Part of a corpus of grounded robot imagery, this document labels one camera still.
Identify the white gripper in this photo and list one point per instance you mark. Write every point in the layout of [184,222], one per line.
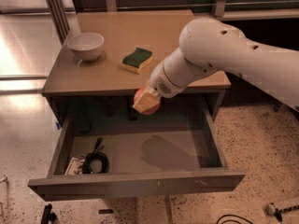
[159,82]

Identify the red apple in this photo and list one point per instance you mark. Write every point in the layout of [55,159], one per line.
[152,108]

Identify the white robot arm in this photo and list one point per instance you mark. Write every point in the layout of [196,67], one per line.
[207,46]

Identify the grey cabinet counter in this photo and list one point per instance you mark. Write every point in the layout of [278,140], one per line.
[157,31]

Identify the grey open drawer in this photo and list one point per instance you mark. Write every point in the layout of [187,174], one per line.
[174,151]

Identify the green and yellow sponge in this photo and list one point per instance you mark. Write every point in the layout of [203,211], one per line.
[137,60]

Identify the white ceramic bowl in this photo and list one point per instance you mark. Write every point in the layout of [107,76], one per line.
[87,46]

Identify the white paper packet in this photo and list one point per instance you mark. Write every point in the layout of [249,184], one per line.
[74,166]

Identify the metal window railing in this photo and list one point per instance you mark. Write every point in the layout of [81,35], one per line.
[263,15]

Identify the black object on floor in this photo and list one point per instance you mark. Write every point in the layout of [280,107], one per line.
[48,217]

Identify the white power strip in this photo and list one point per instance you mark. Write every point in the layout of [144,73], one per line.
[278,208]

